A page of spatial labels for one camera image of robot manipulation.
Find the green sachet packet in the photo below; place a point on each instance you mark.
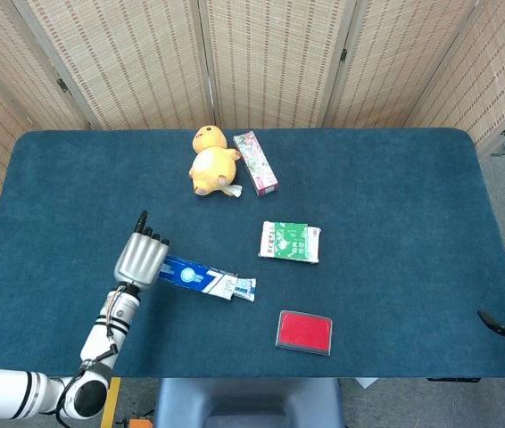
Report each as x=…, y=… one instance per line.
x=290, y=241

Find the green and white package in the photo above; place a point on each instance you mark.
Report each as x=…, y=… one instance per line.
x=312, y=247

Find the blue tablecloth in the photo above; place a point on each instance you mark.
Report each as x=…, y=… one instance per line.
x=368, y=276

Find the dark metal screen hinge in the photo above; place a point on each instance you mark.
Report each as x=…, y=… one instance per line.
x=62, y=85
x=343, y=55

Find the blue white toothpaste box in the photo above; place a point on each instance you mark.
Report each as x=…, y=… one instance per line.
x=194, y=276

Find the floral pink long box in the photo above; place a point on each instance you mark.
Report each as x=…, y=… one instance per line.
x=257, y=167

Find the orange floor object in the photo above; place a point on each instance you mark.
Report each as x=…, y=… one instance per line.
x=138, y=422

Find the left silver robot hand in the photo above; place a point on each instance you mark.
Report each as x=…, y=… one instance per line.
x=138, y=263

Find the red ink pad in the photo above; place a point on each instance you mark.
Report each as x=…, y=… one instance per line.
x=303, y=333

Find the grey-blue robot torso base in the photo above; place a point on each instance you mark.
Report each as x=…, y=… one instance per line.
x=248, y=403

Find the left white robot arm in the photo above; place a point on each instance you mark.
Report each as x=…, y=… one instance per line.
x=101, y=330

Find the yellow plush toy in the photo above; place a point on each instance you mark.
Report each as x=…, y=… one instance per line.
x=212, y=167

